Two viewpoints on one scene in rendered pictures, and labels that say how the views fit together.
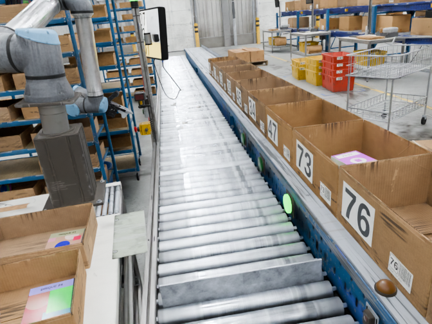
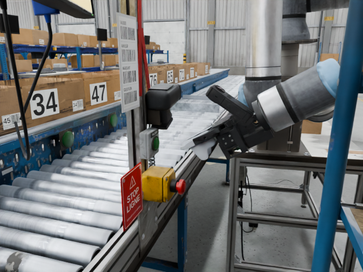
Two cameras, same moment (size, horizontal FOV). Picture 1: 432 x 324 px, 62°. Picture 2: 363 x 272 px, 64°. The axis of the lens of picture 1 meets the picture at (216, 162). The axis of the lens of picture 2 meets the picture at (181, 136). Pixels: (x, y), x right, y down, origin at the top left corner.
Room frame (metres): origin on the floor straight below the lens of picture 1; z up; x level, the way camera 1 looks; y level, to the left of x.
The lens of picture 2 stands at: (2.87, 0.76, 1.17)
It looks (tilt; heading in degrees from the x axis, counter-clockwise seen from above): 16 degrees down; 203
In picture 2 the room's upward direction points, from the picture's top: straight up
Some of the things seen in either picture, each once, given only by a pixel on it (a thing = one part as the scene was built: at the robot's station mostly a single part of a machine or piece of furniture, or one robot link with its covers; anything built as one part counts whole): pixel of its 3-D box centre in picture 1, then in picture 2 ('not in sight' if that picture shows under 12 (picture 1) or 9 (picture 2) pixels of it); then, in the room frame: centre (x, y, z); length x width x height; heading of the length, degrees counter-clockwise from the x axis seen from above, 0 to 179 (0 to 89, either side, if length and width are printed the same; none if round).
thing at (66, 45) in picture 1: (45, 45); not in sight; (2.55, 1.06, 1.39); 0.40 x 0.30 x 0.10; 95
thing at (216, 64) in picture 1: (231, 72); not in sight; (3.47, -0.22, 0.96); 0.39 x 0.29 x 0.17; 6
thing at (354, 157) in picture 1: (357, 169); not in sight; (1.16, -0.50, 0.92); 0.16 x 0.11 x 0.07; 17
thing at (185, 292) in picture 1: (243, 285); (189, 108); (0.80, -0.04, 0.76); 0.46 x 0.01 x 0.09; 96
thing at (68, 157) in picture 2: (202, 156); (115, 165); (1.94, 0.07, 0.72); 0.52 x 0.05 x 0.05; 96
